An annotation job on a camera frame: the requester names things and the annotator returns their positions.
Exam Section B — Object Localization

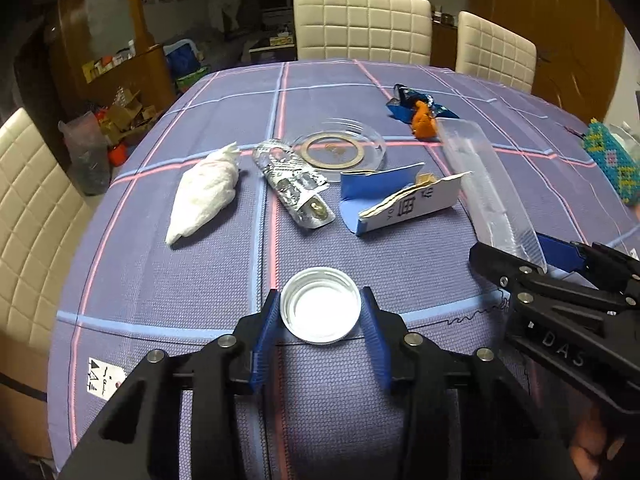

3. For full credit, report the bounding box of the cream chair far middle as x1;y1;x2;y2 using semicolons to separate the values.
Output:
293;0;432;66

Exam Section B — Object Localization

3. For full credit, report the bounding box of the cream chair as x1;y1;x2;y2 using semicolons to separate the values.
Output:
293;0;432;66
0;108;92;353
456;11;537;93

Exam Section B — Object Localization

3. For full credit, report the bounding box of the beaded green tissue box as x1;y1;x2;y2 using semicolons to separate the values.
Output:
582;118;639;206

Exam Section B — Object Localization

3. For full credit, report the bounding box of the cream chair on left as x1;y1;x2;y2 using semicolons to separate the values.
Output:
0;108;92;353

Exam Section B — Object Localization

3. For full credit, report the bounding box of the cream chair far right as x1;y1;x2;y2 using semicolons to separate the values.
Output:
456;11;537;93

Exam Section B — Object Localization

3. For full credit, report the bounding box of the cardboard boxes pile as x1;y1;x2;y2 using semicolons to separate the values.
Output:
96;88;162;146

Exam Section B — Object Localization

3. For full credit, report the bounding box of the person's right hand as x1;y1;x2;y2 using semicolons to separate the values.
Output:
570;404;625;480

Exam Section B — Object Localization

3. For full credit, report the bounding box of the orange peel piece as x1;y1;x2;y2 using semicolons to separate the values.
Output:
411;101;437;141

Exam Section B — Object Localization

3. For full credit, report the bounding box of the purple plaid tablecloth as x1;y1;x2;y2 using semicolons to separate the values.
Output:
48;60;639;479

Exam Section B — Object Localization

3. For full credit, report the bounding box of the dark coffee table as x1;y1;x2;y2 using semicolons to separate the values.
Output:
248;34;297;64

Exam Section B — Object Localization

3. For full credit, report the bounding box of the grey plastic trash bag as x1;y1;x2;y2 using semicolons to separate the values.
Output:
58;112;111;196

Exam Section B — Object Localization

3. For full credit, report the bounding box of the clear round plastic lid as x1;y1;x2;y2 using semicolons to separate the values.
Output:
285;118;386;183

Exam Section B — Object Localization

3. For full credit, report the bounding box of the white tissue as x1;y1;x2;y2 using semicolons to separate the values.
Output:
165;142;241;246

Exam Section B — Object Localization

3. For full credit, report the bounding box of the torn blue white carton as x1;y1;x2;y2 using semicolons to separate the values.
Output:
340;162;470;236

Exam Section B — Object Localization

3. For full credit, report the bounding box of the silver pill blister pack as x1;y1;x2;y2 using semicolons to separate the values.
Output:
252;139;335;230

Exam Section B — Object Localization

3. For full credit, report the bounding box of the white tablecloth label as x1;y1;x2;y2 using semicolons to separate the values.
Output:
86;358;127;401

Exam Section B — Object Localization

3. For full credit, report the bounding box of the colourful shopping bag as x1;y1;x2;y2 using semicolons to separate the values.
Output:
175;65;210;93

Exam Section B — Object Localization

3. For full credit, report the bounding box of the orange bucket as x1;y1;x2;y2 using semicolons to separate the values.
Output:
107;142;128;167

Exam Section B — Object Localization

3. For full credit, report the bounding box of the blue snack wrapper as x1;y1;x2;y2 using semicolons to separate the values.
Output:
386;84;459;125

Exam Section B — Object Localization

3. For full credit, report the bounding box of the wooden door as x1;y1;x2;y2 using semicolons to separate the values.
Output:
468;0;625;122

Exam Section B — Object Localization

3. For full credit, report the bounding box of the white bottle cap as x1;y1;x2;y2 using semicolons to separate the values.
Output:
280;266;361;346

